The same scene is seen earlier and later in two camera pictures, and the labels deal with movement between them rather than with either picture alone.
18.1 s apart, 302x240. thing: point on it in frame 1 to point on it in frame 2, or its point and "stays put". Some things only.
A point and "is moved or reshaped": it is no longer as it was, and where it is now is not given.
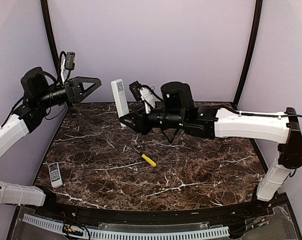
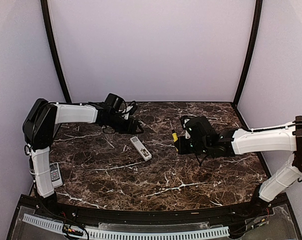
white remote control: x=120 y=98 to x=140 y=148
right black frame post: x=259 y=12 stays put
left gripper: x=75 y=90 to x=129 y=129
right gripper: x=140 y=125 to x=181 y=147
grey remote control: x=55 y=175 stays put
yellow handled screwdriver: x=148 y=160 is moved or reshaped
